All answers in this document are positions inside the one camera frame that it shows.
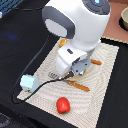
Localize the wooden handled knife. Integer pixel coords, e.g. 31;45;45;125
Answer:
91;59;102;65

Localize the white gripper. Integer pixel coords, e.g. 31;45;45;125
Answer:
54;39;103;80

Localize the yellow toy bread loaf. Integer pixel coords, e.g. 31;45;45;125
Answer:
59;39;68;48

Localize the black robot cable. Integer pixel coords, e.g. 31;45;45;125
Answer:
11;6;73;105

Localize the beige round plate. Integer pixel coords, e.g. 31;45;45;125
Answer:
71;69;87;81

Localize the red toy tomato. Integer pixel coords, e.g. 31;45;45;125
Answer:
56;97;71;114

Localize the woven beige placemat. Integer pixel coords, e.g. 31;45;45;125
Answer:
16;37;120;128

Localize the wooden handled fork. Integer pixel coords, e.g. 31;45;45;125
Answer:
48;72;90;92

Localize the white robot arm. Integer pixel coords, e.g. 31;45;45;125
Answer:
42;0;111;75

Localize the beige bowl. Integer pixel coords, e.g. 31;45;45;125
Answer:
121;7;128;31

